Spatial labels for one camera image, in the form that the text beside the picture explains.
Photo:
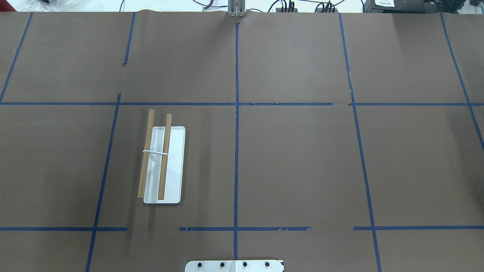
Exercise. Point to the right wooden rack rod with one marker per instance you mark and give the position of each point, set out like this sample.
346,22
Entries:
164,162

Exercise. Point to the left wooden rack rod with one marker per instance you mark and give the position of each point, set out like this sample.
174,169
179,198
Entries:
145,158

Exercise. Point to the black box with label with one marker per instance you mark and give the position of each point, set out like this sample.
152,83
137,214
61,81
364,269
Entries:
413,6

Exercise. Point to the clear plastic bag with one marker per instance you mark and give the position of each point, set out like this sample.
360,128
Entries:
55,5

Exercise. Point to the white metal rack crossbar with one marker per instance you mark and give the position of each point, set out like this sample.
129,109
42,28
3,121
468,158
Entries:
154,152

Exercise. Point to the black power strip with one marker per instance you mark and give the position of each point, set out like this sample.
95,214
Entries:
326,7
287,6

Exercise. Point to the white rack base tray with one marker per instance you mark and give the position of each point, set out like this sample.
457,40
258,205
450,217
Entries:
174,177

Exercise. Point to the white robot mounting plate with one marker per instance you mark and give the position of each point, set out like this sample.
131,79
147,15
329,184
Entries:
235,266

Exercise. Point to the grey metal post bracket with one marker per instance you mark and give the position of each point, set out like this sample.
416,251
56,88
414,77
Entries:
236,8

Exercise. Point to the wooden rack rod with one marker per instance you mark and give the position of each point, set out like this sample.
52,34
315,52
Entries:
145,158
164,162

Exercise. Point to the black power strip left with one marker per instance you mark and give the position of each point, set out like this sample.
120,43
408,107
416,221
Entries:
287,6

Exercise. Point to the black power strip right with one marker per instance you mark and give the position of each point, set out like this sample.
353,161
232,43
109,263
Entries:
326,7

